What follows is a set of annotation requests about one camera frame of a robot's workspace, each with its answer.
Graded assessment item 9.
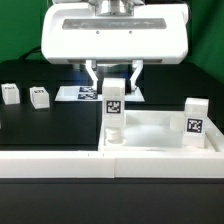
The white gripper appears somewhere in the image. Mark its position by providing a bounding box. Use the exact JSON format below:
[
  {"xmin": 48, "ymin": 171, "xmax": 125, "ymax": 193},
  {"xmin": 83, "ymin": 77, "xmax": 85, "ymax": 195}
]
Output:
[{"xmin": 41, "ymin": 3, "xmax": 189, "ymax": 91}]

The white square table top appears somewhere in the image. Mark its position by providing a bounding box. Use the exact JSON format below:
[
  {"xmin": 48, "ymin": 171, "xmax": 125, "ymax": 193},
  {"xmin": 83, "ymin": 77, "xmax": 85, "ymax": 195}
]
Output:
[{"xmin": 98, "ymin": 110, "xmax": 224, "ymax": 153}]

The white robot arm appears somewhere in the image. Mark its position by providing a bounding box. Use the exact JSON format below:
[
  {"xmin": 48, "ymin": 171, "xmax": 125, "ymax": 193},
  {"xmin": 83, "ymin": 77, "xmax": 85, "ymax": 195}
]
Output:
[{"xmin": 41, "ymin": 0, "xmax": 189, "ymax": 89}]

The white sheet with markers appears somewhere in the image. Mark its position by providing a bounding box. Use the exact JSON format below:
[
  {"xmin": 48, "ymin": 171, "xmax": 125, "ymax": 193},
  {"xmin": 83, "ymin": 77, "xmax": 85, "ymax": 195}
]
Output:
[{"xmin": 55, "ymin": 86, "xmax": 144, "ymax": 102}]

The white L-shaped fence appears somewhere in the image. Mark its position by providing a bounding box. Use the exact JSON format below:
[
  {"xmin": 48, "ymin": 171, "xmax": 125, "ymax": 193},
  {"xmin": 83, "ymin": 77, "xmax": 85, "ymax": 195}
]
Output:
[{"xmin": 0, "ymin": 114, "xmax": 224, "ymax": 179}]

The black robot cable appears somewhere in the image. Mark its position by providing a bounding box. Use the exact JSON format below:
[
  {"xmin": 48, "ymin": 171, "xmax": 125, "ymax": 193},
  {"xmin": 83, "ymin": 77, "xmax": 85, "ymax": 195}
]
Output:
[{"xmin": 18, "ymin": 45, "xmax": 46, "ymax": 62}]

